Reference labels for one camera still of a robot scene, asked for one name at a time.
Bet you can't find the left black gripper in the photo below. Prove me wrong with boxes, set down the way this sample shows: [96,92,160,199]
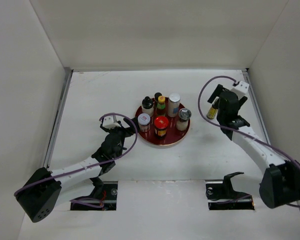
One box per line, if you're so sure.
[101,117,139,145]

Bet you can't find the grey lid paste jar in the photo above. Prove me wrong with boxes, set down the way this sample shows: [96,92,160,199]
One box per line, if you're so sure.
[137,113,151,133]

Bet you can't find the black cap white-powder bottle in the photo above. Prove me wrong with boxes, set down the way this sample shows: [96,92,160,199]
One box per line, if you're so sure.
[141,96,154,117]

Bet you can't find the red lid sauce jar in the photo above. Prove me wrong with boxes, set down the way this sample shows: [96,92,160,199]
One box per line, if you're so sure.
[154,116,169,139]

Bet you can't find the yellow cap chili sauce bottle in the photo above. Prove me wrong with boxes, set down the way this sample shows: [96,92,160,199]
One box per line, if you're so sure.
[156,95,166,116]

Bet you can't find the black cap cumin spice bottle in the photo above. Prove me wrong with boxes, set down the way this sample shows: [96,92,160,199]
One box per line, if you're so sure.
[154,92,162,101]

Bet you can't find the silver top salt shaker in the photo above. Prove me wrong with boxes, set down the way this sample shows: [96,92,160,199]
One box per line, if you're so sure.
[175,108,192,131]

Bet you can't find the white cylinder spice shaker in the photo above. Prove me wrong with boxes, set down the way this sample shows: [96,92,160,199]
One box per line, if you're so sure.
[167,93,181,118]

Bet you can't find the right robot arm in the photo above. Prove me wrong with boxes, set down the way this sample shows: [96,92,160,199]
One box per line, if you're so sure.
[207,84,300,209]

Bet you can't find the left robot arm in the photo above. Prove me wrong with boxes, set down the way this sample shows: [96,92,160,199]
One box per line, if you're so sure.
[14,113,140,223]

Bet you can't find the small brown yellow-label bottle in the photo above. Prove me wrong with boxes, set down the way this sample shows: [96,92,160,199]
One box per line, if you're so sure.
[206,97,219,120]

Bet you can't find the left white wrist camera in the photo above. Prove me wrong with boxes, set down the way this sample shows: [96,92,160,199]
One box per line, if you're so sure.
[101,115,120,129]

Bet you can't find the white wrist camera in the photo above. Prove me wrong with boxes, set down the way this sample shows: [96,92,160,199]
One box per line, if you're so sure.
[230,81,250,100]
[101,115,120,129]

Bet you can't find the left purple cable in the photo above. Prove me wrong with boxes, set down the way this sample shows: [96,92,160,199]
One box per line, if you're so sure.
[13,112,139,209]

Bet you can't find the purple cable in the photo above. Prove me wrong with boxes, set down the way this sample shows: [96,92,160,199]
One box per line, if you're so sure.
[13,112,139,209]
[197,76,300,208]

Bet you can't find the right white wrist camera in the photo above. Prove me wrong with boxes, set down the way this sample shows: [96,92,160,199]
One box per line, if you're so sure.
[230,81,250,100]

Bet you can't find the right aluminium frame rail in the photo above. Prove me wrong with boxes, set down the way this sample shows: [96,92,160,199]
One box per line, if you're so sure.
[241,67,280,168]

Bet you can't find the aluminium frame rail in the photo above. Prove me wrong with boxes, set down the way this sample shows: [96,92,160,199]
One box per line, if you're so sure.
[241,67,280,168]
[41,67,74,168]

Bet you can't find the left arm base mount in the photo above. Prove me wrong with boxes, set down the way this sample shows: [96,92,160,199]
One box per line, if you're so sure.
[70,179,119,211]

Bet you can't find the left aluminium frame rail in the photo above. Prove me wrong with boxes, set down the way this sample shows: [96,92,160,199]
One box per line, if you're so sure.
[41,67,74,168]

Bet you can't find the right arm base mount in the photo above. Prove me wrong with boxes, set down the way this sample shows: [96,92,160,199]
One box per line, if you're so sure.
[205,171,255,211]

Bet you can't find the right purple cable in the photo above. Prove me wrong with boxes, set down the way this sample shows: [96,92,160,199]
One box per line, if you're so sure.
[197,76,300,208]

